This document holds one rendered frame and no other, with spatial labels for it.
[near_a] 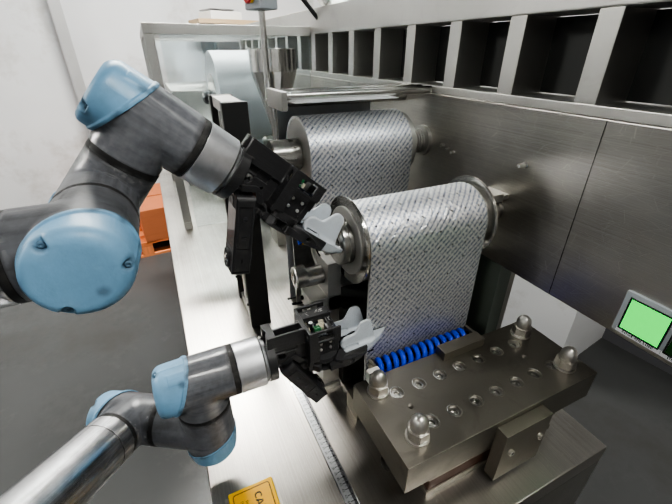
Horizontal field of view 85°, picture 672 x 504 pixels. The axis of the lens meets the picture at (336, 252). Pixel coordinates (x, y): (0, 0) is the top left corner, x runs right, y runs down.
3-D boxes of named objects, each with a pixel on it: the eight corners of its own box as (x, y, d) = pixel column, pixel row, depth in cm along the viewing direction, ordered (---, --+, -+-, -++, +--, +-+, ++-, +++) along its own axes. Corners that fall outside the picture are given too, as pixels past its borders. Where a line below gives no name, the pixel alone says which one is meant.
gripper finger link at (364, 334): (394, 316, 60) (343, 332, 57) (392, 344, 63) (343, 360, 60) (385, 306, 63) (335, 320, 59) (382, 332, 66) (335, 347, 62)
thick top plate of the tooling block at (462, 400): (352, 407, 65) (353, 383, 62) (515, 341, 80) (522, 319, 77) (404, 494, 53) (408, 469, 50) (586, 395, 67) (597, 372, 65)
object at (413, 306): (364, 364, 68) (368, 279, 59) (462, 328, 77) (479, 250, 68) (365, 365, 67) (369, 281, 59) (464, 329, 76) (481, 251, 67)
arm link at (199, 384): (161, 395, 56) (147, 353, 52) (234, 371, 60) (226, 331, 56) (164, 438, 50) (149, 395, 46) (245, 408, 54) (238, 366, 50)
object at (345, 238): (325, 213, 61) (345, 229, 55) (335, 211, 62) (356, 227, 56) (326, 253, 65) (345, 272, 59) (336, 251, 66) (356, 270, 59)
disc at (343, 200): (327, 257, 70) (327, 183, 63) (329, 256, 71) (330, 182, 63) (365, 301, 59) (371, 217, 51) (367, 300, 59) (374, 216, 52)
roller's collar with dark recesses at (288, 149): (267, 168, 79) (264, 138, 76) (294, 165, 81) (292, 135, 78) (276, 176, 74) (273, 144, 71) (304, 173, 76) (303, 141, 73)
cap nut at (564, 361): (548, 362, 67) (555, 343, 64) (561, 356, 68) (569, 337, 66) (566, 376, 64) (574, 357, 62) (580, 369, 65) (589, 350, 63)
